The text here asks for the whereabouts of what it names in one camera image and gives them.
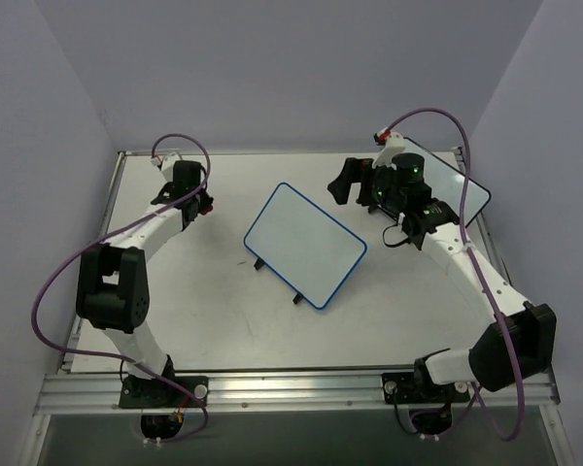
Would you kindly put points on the black-framed whiteboard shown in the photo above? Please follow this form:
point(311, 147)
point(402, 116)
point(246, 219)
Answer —
point(446, 182)

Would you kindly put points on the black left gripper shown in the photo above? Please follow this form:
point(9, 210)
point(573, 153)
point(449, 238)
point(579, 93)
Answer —
point(194, 205)

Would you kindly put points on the aluminium front rail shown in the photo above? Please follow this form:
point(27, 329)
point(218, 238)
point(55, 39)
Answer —
point(228, 392)

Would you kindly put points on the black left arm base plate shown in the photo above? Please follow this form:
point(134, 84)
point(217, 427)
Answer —
point(153, 394)

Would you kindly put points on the red heart-shaped eraser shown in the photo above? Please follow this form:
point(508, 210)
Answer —
point(206, 209)

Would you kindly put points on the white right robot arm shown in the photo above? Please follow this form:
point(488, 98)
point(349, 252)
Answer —
point(519, 338)

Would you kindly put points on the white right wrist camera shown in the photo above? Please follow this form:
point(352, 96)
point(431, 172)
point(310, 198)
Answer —
point(391, 144)

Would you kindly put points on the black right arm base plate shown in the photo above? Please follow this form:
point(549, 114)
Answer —
point(402, 388)

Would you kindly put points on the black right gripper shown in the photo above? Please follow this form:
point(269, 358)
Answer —
point(364, 180)

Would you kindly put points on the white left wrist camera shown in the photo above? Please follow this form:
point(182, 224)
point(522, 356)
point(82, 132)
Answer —
point(165, 163)

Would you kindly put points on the blue-framed whiteboard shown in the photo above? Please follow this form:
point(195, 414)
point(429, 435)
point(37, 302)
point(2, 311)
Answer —
point(306, 247)

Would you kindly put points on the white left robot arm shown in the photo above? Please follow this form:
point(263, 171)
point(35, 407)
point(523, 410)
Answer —
point(113, 292)

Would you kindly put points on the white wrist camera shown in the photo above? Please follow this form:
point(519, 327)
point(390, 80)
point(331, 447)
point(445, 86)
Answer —
point(391, 144)
point(165, 163)

